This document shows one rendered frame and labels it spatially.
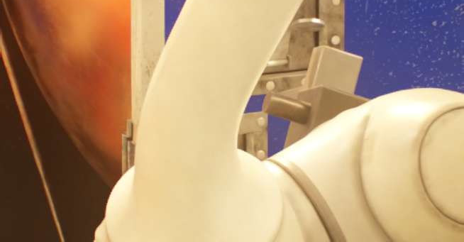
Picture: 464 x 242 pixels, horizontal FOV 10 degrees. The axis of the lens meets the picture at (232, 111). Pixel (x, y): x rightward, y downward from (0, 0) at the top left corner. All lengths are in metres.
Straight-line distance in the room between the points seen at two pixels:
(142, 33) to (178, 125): 0.53
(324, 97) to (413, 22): 0.32
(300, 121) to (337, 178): 0.23
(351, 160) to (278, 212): 0.07
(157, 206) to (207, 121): 0.07
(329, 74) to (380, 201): 0.30
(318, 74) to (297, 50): 0.23
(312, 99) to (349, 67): 0.06
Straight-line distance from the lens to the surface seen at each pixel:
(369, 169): 1.59
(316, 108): 1.81
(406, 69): 2.13
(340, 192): 1.60
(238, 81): 1.48
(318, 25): 2.05
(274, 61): 2.09
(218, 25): 1.46
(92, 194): 3.18
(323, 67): 1.87
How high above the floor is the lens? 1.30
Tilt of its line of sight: 13 degrees down
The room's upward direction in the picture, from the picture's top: straight up
